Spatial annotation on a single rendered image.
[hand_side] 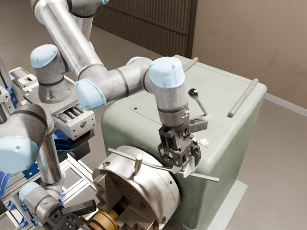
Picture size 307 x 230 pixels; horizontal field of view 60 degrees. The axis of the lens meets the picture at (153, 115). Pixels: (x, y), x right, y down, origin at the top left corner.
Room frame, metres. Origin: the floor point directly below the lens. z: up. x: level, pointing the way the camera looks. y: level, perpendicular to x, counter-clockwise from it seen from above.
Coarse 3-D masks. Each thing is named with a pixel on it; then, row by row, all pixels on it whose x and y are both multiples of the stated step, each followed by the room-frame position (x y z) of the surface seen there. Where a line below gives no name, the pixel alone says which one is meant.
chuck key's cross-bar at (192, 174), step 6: (108, 150) 0.53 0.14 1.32; (114, 150) 0.53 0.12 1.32; (126, 156) 0.52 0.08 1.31; (132, 156) 0.52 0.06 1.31; (144, 162) 0.50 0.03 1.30; (156, 168) 0.49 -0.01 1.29; (162, 168) 0.48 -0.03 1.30; (168, 168) 0.48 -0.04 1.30; (192, 174) 0.45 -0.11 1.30; (198, 174) 0.45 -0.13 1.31; (210, 180) 0.43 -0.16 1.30; (216, 180) 0.43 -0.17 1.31
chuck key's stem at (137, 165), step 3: (138, 156) 0.51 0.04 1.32; (141, 156) 0.51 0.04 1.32; (135, 159) 0.51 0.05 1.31; (138, 159) 0.50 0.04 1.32; (141, 159) 0.50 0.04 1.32; (135, 162) 0.50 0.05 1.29; (138, 162) 0.50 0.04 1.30; (135, 165) 0.50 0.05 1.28; (138, 165) 0.50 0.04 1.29; (141, 165) 0.51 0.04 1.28; (135, 168) 0.50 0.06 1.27; (138, 168) 0.50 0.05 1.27; (135, 171) 0.51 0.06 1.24; (138, 171) 0.51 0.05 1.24
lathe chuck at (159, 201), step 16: (112, 160) 0.57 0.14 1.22; (128, 160) 0.56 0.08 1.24; (96, 176) 0.57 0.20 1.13; (112, 176) 0.52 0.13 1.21; (128, 176) 0.50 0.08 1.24; (144, 176) 0.50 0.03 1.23; (128, 192) 0.48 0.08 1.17; (144, 192) 0.46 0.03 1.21; (160, 192) 0.47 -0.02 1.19; (144, 208) 0.44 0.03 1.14; (160, 208) 0.43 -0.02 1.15
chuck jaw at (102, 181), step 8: (104, 168) 0.55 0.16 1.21; (104, 176) 0.52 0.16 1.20; (96, 184) 0.51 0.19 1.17; (104, 184) 0.50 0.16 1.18; (112, 184) 0.51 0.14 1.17; (104, 192) 0.49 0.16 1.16; (112, 192) 0.49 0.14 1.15; (104, 200) 0.46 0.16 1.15; (112, 200) 0.47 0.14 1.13; (104, 208) 0.45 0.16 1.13
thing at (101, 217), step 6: (96, 216) 0.43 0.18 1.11; (102, 216) 0.42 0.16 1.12; (108, 216) 0.42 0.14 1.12; (114, 216) 0.43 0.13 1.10; (90, 222) 0.41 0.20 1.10; (96, 222) 0.41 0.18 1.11; (102, 222) 0.40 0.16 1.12; (108, 222) 0.41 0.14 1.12; (114, 222) 0.41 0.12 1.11; (90, 228) 0.39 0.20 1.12; (96, 228) 0.39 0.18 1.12; (102, 228) 0.39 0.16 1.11; (108, 228) 0.39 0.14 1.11; (114, 228) 0.40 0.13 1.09
